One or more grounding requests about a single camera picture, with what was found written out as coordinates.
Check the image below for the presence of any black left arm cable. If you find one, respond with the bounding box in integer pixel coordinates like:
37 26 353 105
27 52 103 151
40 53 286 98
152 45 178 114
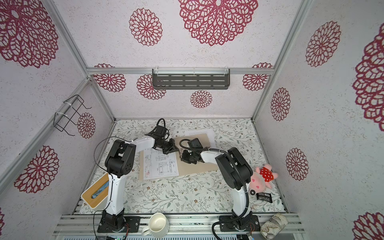
92 117 170 240

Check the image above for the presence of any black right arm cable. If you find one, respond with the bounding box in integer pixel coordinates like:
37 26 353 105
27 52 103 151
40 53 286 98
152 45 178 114
179 138 251 240

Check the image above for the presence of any beige manila folder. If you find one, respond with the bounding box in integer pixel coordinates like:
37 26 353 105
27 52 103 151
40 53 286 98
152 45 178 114
139 129 219 181

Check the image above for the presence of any white technical drawing sheet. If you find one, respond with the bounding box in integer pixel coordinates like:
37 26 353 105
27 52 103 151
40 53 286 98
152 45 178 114
143 149 179 180

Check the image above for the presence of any pink pig plush toy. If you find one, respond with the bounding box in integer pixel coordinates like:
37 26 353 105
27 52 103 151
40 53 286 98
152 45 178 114
249 164 279 196

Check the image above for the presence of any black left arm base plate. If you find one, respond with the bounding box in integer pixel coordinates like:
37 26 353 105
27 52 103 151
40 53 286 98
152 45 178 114
97 210 141 233

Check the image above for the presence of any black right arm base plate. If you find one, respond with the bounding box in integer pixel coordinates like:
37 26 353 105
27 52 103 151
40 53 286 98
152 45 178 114
219 212 261 232

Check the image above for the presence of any black wire wall rack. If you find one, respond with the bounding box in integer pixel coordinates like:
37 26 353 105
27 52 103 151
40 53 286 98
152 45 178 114
53 95 92 137

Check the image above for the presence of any white printed text sheet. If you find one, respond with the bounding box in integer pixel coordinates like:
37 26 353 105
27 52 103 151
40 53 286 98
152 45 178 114
185 129 215 141

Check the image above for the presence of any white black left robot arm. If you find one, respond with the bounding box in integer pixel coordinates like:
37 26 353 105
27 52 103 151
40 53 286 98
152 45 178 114
104 125 179 216

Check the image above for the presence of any white wooden-top tissue box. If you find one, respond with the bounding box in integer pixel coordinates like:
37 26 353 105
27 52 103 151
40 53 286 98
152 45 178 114
81 173 109 211

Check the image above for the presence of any grey slotted wall shelf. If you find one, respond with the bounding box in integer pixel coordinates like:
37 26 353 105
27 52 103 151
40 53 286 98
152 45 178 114
152 69 231 90

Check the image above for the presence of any marbled patterned cup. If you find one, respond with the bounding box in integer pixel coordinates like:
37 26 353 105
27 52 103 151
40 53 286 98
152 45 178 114
260 213 288 240

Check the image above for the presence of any small black card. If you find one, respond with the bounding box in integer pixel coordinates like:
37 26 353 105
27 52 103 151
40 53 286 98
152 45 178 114
256 193 273 203

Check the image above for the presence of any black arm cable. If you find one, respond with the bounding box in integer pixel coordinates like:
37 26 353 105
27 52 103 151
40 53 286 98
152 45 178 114
92 117 170 240
179 138 251 240

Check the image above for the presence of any white ceramic mug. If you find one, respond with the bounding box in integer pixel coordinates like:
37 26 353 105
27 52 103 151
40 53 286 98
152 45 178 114
141 213 170 238

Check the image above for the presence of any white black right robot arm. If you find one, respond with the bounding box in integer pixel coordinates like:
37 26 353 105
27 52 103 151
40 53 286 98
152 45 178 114
179 138 253 220

